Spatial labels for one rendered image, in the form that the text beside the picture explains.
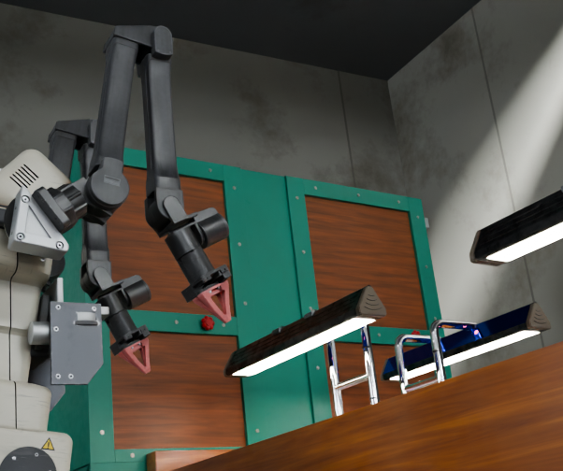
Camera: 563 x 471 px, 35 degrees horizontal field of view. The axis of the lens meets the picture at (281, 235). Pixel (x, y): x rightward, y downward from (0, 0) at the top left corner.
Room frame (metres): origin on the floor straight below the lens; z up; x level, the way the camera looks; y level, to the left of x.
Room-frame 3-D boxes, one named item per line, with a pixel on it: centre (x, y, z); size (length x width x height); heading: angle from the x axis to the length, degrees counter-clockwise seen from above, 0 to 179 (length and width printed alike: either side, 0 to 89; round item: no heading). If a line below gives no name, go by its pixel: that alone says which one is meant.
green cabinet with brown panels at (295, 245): (3.02, 0.17, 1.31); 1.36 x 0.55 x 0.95; 125
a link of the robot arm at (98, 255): (2.03, 0.45, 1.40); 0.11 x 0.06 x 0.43; 31
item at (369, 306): (2.24, -0.01, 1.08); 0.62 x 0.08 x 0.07; 35
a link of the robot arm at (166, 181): (1.67, 0.23, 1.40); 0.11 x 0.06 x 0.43; 31
